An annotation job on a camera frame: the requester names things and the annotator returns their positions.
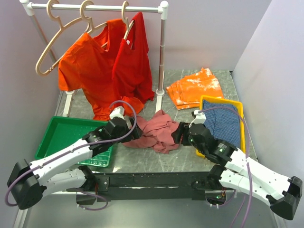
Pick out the dusty pink t shirt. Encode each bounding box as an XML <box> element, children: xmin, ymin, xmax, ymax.
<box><xmin>123</xmin><ymin>110</ymin><xmax>179</xmax><ymax>154</ymax></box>

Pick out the green plastic tray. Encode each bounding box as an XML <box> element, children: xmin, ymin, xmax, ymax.
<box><xmin>35</xmin><ymin>116</ymin><xmax>107</xmax><ymax>160</ymax></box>

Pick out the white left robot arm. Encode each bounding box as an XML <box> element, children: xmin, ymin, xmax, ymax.
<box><xmin>5</xmin><ymin>117</ymin><xmax>141</xmax><ymax>210</ymax></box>

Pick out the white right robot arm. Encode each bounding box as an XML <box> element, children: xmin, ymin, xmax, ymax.
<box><xmin>171</xmin><ymin>122</ymin><xmax>303</xmax><ymax>220</ymax></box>

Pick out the blue checked shirt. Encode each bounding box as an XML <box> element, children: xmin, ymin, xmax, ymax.
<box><xmin>204</xmin><ymin>108</ymin><xmax>241</xmax><ymax>148</ymax></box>

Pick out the orange white patterned shirt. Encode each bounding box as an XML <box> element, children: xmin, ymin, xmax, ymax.
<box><xmin>166</xmin><ymin>68</ymin><xmax>224</xmax><ymax>110</ymax></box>

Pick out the red t shirt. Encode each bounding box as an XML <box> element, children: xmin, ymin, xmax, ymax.
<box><xmin>112</xmin><ymin>12</ymin><xmax>154</xmax><ymax>103</ymax></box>

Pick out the orange t shirt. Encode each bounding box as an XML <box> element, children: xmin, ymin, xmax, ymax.
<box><xmin>58</xmin><ymin>19</ymin><xmax>144</xmax><ymax>121</ymax></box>

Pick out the beige hanger with red shirt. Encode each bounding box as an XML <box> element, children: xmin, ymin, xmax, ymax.
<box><xmin>121</xmin><ymin>0</ymin><xmax>134</xmax><ymax>40</ymax></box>

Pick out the empty beige hanger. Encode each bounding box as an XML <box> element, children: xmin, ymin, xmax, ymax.
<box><xmin>35</xmin><ymin>0</ymin><xmax>84</xmax><ymax>76</ymax></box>

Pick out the beige hanger with orange shirt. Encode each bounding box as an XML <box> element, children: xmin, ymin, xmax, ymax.
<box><xmin>79</xmin><ymin>0</ymin><xmax>108</xmax><ymax>38</ymax></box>

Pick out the yellow plastic tray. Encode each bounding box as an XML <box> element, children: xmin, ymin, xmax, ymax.
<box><xmin>199</xmin><ymin>95</ymin><xmax>247</xmax><ymax>152</ymax></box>

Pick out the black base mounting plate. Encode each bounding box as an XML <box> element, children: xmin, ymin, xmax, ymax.
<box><xmin>79</xmin><ymin>171</ymin><xmax>223</xmax><ymax>201</ymax></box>

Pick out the white clothes rack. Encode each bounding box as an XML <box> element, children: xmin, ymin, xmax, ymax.
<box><xmin>20</xmin><ymin>0</ymin><xmax>169</xmax><ymax>112</ymax></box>

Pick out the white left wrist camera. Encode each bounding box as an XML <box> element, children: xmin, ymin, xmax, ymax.
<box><xmin>109</xmin><ymin>106</ymin><xmax>125</xmax><ymax>120</ymax></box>

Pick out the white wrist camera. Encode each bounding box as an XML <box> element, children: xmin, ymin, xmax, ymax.
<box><xmin>189</xmin><ymin>110</ymin><xmax>206</xmax><ymax>127</ymax></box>
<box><xmin>109</xmin><ymin>106</ymin><xmax>125</xmax><ymax>120</ymax></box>

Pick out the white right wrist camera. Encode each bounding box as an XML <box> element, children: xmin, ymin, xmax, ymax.
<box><xmin>189</xmin><ymin>110</ymin><xmax>206</xmax><ymax>127</ymax></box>

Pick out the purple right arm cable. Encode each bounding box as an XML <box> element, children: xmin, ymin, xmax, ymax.
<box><xmin>198</xmin><ymin>106</ymin><xmax>251</xmax><ymax>228</ymax></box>

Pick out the aluminium frame rail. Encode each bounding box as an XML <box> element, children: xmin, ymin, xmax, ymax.
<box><xmin>13</xmin><ymin>185</ymin><xmax>95</xmax><ymax>228</ymax></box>

